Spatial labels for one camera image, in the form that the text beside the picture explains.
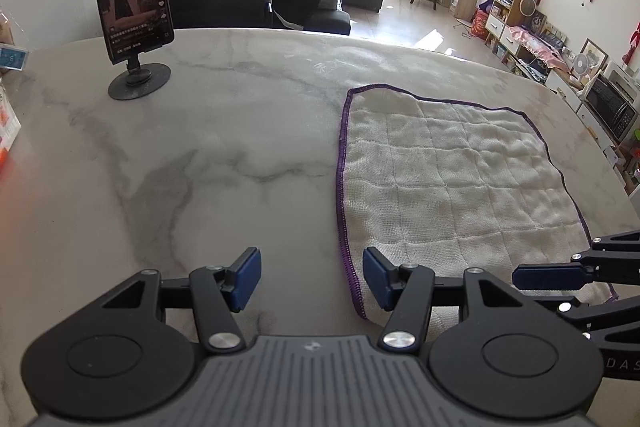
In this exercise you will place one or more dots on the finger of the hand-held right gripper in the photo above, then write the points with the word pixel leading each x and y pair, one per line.
pixel 575 314
pixel 550 277

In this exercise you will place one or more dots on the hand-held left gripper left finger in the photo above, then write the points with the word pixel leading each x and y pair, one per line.
pixel 245 277

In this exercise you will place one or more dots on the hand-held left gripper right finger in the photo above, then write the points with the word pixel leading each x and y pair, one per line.
pixel 377 277

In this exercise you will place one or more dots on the white towel with purple edge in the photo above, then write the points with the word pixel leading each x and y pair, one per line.
pixel 450 182

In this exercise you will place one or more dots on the silver microwave oven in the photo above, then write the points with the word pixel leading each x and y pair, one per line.
pixel 607 104

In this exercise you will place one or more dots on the white desk fan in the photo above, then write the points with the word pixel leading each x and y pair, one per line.
pixel 586 64

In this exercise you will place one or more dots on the black round phone stand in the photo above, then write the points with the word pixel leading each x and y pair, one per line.
pixel 137 84

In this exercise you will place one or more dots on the framed picture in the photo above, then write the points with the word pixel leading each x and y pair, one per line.
pixel 595 52

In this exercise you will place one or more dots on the pink cloth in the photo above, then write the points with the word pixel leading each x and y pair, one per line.
pixel 537 44

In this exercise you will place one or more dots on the white low cabinet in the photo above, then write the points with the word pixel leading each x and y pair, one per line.
pixel 505 34

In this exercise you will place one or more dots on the red bag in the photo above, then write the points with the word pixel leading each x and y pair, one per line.
pixel 480 24

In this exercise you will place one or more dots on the orange and white box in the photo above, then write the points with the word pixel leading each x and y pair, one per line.
pixel 7 122

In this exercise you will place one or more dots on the blue and white box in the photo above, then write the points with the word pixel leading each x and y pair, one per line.
pixel 12 58

